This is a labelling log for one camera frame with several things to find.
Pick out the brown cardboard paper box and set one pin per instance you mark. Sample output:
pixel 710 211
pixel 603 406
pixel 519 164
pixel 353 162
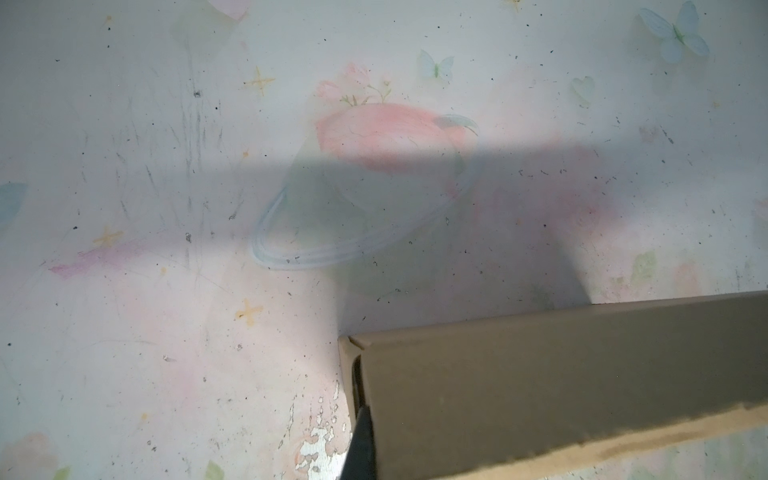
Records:
pixel 528 396

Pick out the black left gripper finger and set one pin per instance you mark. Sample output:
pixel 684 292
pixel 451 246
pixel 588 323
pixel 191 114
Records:
pixel 360 462

